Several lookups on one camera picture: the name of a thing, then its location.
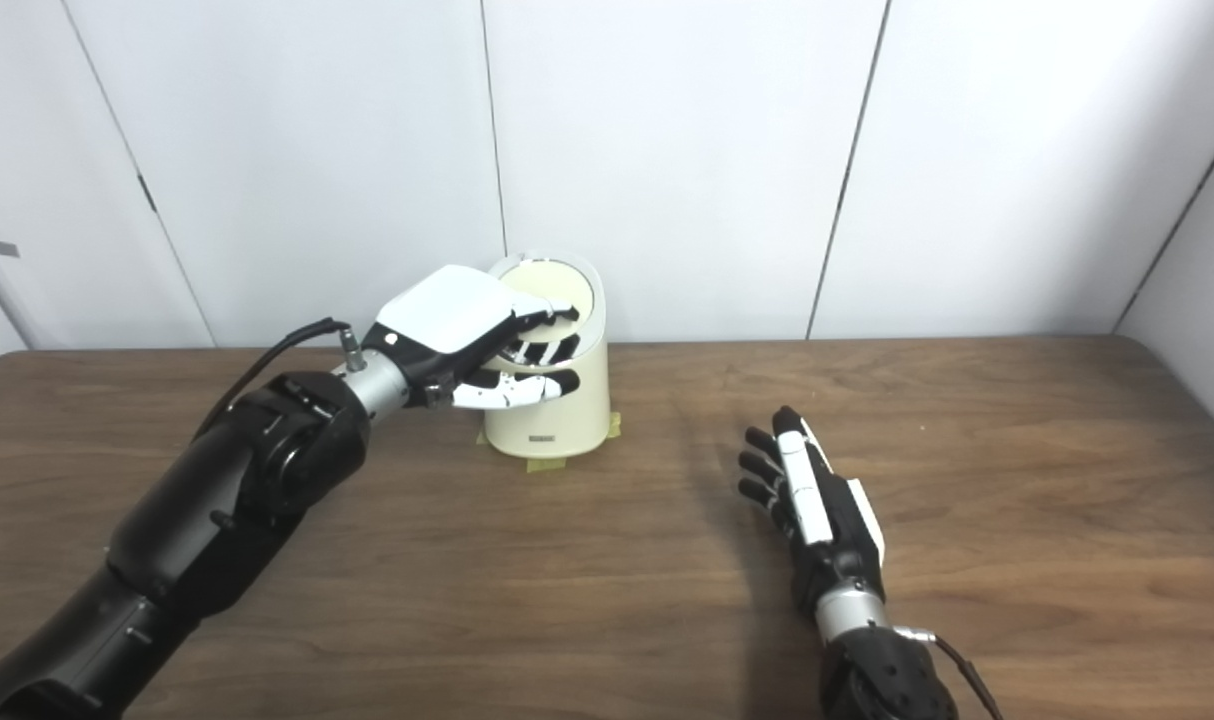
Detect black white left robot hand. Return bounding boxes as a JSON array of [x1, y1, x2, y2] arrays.
[[362, 264, 583, 413]]

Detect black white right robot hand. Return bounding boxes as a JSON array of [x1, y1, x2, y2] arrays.
[[737, 405, 888, 616]]

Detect cream-colored bin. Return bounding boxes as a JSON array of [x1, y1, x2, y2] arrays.
[[479, 252, 610, 461]]

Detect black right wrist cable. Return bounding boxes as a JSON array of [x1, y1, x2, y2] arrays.
[[892, 625, 1003, 720]]

